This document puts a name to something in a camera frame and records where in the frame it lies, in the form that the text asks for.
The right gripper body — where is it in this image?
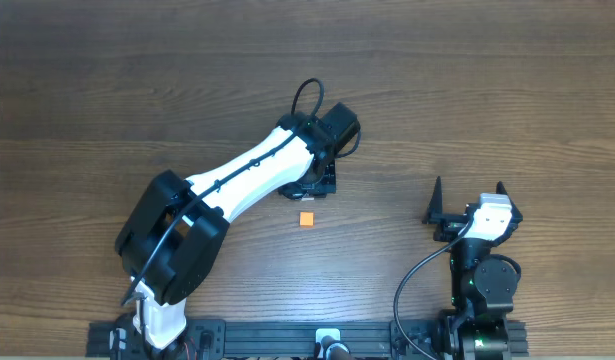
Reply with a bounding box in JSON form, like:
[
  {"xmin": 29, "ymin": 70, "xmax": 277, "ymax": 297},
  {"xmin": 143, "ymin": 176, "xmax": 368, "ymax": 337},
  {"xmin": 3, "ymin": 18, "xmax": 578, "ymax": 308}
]
[{"xmin": 426, "ymin": 212, "xmax": 472, "ymax": 244}]

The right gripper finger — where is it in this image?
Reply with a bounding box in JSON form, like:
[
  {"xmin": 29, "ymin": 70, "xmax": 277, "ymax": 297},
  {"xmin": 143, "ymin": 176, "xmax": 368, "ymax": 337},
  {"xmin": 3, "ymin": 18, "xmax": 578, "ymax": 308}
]
[
  {"xmin": 421, "ymin": 175, "xmax": 444, "ymax": 225},
  {"xmin": 495, "ymin": 180, "xmax": 524, "ymax": 224}
]

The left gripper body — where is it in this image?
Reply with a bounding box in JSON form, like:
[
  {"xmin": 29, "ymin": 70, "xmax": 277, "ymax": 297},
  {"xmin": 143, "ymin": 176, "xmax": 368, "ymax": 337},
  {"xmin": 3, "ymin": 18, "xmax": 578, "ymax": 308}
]
[{"xmin": 278, "ymin": 160, "xmax": 337, "ymax": 200}]

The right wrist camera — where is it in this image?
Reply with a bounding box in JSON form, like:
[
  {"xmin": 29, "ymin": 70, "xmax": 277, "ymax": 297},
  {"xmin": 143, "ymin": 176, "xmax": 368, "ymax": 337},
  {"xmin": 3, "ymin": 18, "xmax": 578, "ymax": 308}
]
[{"xmin": 467, "ymin": 192, "xmax": 514, "ymax": 241}]

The mounting rail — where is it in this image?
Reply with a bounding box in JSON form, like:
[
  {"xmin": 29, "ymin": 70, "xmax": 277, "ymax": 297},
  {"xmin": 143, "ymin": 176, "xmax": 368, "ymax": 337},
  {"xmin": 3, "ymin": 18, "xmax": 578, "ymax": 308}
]
[{"xmin": 86, "ymin": 318, "xmax": 531, "ymax": 360}]

